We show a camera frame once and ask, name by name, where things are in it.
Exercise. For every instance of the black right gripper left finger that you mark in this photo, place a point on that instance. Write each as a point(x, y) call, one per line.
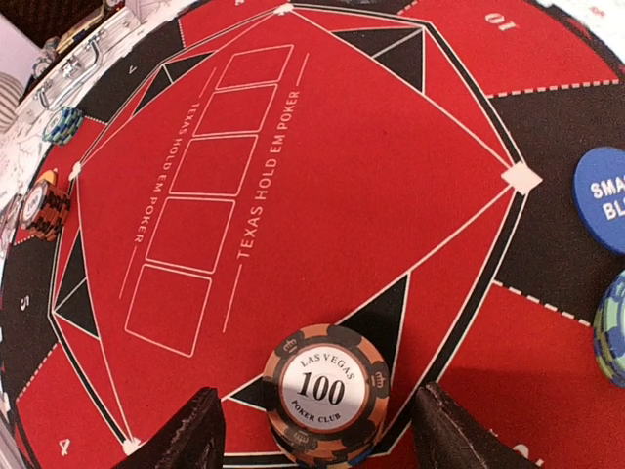
point(194, 437)

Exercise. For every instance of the orange black hundred chip stack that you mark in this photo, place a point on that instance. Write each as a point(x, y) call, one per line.
point(45, 208)

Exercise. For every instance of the blue small blind button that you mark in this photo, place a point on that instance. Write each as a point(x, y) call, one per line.
point(598, 192)

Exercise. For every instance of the green fifty poker chip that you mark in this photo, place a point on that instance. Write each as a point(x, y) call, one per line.
point(608, 332)

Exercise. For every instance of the striped grey cup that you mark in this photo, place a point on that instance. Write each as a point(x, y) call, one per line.
point(11, 91)

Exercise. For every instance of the round red black poker mat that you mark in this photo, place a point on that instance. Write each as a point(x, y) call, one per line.
point(247, 168)

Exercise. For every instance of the aluminium poker chip case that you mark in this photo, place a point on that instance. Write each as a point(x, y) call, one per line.
point(66, 63)

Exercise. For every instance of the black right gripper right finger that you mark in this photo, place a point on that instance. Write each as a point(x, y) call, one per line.
point(447, 436)

